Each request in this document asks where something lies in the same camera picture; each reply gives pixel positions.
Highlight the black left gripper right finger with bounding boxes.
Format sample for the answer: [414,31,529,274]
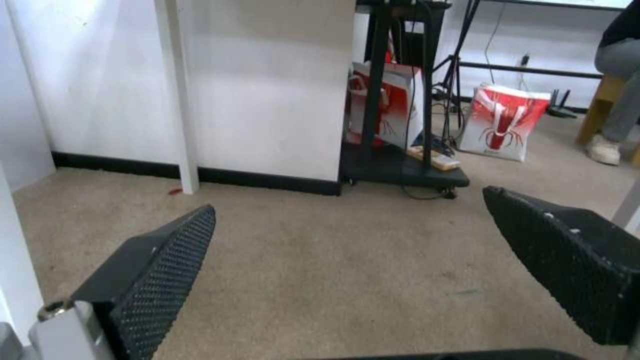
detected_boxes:
[482,186,640,347]

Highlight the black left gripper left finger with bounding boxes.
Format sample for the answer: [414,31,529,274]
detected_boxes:
[28,204,217,360]

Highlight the red white crayfish delivery bag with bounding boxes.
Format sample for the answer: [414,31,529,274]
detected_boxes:
[458,84,552,163]

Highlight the red white bag behind cart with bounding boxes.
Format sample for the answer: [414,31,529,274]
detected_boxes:
[347,61,426,148]

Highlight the wooden stool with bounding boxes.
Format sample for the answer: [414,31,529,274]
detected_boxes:
[575,73,640,168]

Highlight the black wifi router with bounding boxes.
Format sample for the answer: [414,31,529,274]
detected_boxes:
[547,88,581,120]

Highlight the white power strip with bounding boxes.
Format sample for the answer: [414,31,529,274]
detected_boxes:
[407,145,461,170]

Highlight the person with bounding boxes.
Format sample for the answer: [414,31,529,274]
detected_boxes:
[584,5,640,166]

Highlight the white table leg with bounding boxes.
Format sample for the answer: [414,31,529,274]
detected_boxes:
[153,0,200,195]

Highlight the black tripod stand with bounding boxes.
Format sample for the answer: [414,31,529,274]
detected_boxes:
[429,0,604,145]

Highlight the black wheeled cart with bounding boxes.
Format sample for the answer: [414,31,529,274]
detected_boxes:
[339,0,471,188]

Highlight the white desk panel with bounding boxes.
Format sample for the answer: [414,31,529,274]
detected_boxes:
[184,0,357,197]

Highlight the black cable on floor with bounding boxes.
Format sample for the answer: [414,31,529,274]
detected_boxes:
[399,176,459,202]

